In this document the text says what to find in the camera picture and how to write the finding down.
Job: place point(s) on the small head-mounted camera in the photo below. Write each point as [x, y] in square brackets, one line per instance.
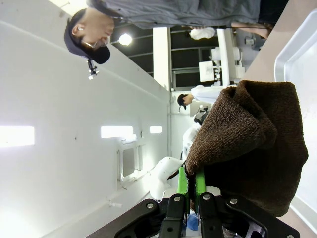
[92, 70]

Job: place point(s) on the round ceiling lamp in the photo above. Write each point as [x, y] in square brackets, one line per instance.
[125, 39]

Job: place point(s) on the navy cap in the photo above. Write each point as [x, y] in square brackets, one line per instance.
[74, 44]

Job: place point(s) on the black trousers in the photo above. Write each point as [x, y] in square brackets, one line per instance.
[272, 10]

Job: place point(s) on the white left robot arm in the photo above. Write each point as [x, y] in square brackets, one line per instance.
[163, 171]

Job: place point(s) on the person's left hand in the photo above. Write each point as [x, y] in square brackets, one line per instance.
[265, 31]

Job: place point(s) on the person's head with glasses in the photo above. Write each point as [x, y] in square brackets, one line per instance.
[96, 29]

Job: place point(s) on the silver metal tray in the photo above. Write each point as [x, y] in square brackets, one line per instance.
[297, 62]

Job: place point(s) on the person's left forearm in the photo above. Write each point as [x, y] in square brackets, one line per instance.
[244, 24]

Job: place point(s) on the brown cloth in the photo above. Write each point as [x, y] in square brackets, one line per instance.
[260, 138]

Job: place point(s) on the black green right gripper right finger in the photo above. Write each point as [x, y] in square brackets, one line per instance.
[210, 215]

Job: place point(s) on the rectangular ceiling light panel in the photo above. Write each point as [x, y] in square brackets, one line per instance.
[15, 136]
[156, 130]
[116, 132]

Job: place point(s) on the grey zip jacket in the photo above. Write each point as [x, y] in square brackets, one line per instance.
[173, 11]

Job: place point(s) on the white building pillar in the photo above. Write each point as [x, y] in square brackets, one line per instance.
[161, 57]

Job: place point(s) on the ceiling air conditioner unit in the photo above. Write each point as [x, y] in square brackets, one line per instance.
[128, 161]

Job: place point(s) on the background person white coat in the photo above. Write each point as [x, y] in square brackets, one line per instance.
[205, 95]

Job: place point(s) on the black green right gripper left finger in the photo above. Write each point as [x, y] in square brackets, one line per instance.
[174, 213]

